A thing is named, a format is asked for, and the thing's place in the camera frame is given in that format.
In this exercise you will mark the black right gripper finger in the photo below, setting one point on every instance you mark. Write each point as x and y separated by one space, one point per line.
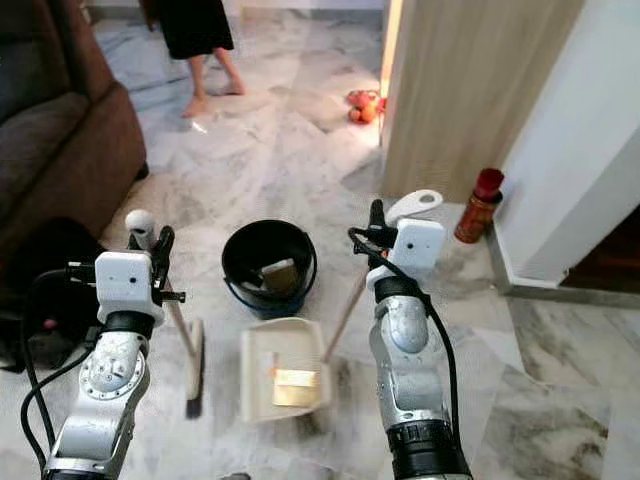
376 216

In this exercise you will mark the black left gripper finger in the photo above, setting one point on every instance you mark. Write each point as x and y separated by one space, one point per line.
163 240

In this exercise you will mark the beige broom with black bristles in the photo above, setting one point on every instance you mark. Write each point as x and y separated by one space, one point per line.
140 225

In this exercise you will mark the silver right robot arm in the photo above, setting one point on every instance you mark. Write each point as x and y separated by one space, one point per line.
410 370

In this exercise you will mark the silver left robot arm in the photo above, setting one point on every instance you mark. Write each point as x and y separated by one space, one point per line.
105 380

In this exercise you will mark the black plastic bucket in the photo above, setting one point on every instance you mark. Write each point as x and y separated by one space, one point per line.
240 260

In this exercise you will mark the brown box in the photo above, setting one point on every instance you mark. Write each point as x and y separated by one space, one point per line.
280 276

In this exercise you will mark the red spray can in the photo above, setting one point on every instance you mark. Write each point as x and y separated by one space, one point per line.
480 210

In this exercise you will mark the black bag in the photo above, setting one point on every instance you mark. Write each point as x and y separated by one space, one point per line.
50 260

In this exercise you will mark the light wood cabinet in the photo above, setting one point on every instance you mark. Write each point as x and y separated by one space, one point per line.
470 100

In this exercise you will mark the brown fabric sofa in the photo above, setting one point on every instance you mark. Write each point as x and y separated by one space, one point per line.
60 130

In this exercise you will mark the brown cardboard piece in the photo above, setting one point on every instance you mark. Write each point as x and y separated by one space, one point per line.
296 388

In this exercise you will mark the person in black skirt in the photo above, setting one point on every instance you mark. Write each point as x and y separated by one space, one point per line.
195 28

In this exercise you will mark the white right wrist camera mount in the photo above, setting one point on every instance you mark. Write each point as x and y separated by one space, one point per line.
410 248

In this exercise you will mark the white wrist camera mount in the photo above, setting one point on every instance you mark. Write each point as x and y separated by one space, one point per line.
410 248
126 282

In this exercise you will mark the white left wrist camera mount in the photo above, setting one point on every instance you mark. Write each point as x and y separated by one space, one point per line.
126 282

